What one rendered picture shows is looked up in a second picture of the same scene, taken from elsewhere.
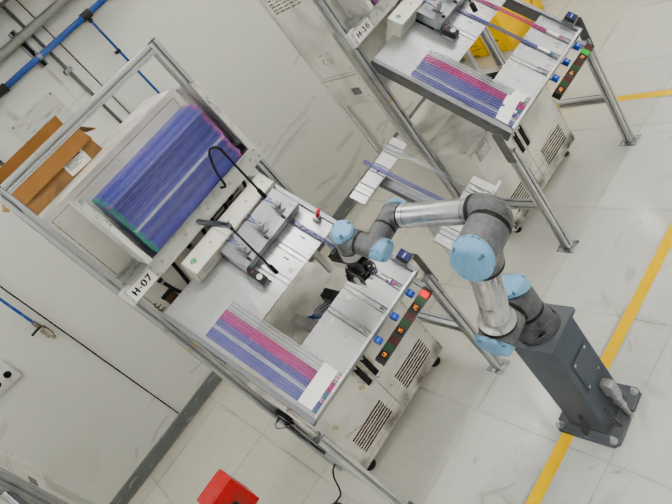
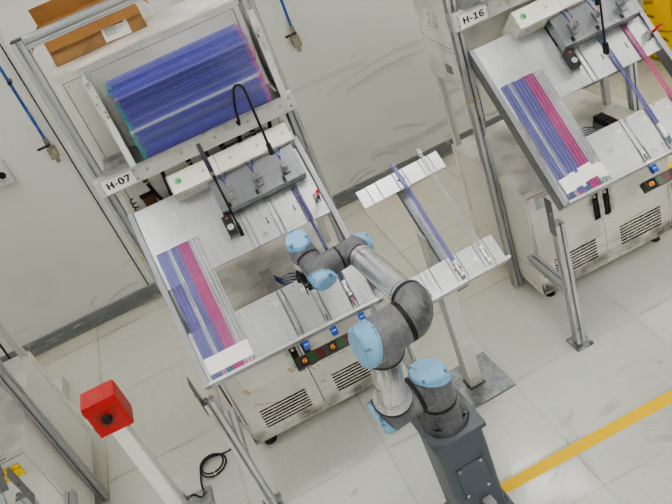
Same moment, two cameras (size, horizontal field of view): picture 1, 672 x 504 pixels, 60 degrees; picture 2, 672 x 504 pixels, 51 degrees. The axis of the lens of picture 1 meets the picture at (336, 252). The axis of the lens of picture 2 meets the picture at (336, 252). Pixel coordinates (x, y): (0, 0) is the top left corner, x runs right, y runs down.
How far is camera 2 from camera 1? 66 cm
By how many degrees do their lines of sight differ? 13
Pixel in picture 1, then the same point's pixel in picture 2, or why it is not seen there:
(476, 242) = (371, 335)
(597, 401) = not seen: outside the picture
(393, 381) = (327, 378)
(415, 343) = not seen: hidden behind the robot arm
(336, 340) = (268, 324)
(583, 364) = (471, 475)
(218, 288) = (190, 216)
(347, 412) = (265, 385)
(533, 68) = (637, 145)
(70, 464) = (28, 282)
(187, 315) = (150, 228)
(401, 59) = (501, 65)
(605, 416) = not seen: outside the picture
